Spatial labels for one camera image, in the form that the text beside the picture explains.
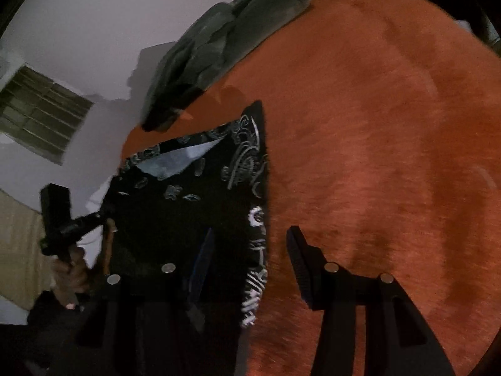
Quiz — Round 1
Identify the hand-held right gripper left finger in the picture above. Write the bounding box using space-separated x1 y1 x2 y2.
74 227 217 376

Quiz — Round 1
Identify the louvred window vent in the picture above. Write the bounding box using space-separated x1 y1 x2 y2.
0 65 95 166

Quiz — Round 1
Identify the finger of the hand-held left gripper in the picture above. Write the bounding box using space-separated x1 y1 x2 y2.
69 210 116 241

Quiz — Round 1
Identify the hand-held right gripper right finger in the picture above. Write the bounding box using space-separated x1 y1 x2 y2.
286 225 457 376

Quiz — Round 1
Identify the beige curtain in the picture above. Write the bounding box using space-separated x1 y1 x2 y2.
0 189 56 311

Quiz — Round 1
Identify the person's left hand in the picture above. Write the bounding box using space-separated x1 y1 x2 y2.
52 245 99 309

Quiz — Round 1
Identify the orange fleece blanket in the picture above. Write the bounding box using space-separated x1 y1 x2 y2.
119 0 501 376

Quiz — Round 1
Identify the black paisley print garment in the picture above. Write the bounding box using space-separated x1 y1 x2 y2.
105 100 271 376

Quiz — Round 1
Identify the grey-green folded garment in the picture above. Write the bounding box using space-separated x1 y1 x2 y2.
140 0 312 133

